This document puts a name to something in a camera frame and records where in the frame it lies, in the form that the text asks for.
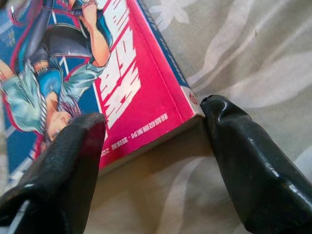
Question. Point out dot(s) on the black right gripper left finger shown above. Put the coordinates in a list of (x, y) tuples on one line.
[(61, 175)]

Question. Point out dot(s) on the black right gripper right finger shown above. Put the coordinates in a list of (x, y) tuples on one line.
[(251, 175)]

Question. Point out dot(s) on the pink and blue comic book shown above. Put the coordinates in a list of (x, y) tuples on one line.
[(146, 85)]

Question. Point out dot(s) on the bed with beige floral sheet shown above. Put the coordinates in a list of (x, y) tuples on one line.
[(243, 48)]

